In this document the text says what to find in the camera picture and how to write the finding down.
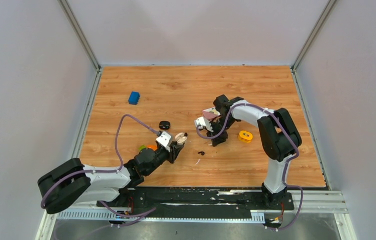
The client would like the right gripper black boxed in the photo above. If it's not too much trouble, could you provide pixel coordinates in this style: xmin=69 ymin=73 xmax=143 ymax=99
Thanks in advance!
xmin=204 ymin=116 xmax=236 ymax=147

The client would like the white earbud charging case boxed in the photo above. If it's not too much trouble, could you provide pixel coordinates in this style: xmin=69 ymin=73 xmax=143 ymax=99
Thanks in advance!
xmin=175 ymin=132 xmax=188 ymax=145

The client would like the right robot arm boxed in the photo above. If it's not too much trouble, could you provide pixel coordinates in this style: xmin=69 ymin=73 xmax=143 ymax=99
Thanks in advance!
xmin=195 ymin=94 xmax=302 ymax=209

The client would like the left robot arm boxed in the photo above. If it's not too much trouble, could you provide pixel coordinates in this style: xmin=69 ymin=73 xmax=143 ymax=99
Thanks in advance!
xmin=37 ymin=141 xmax=184 ymax=214

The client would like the red pink small box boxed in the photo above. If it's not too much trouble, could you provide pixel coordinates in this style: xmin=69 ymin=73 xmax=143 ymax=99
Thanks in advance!
xmin=202 ymin=107 xmax=220 ymax=121

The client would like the orange green toy block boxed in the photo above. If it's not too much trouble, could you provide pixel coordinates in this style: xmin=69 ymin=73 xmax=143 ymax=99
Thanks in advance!
xmin=139 ymin=145 xmax=157 ymax=151

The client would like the blue toy block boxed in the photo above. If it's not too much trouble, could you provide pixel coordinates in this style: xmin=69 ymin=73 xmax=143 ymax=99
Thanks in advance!
xmin=128 ymin=91 xmax=140 ymax=105

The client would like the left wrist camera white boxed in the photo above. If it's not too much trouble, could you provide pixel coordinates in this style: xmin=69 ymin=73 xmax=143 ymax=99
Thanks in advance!
xmin=156 ymin=131 xmax=172 ymax=152

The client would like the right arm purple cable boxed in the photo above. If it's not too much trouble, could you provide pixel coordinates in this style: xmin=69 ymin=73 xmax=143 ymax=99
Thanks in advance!
xmin=195 ymin=103 xmax=304 ymax=232

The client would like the yellow orange toy ring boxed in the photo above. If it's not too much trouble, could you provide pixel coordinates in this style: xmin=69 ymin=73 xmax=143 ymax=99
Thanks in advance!
xmin=238 ymin=130 xmax=254 ymax=144

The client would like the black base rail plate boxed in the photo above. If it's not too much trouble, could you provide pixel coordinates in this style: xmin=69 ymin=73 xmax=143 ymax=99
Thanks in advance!
xmin=107 ymin=186 xmax=294 ymax=220

